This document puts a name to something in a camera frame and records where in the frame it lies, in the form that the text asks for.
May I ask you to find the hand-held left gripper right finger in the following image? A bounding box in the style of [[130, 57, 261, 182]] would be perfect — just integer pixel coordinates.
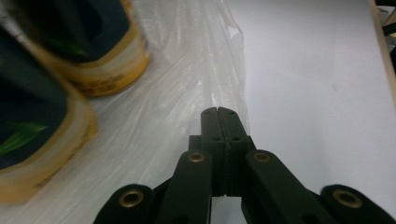
[[218, 106, 257, 198]]

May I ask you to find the clear plastic bag yellow print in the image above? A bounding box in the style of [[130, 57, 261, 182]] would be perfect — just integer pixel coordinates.
[[0, 0, 252, 224]]

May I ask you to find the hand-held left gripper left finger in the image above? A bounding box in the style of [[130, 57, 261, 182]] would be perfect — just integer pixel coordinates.
[[189, 106, 227, 198]]

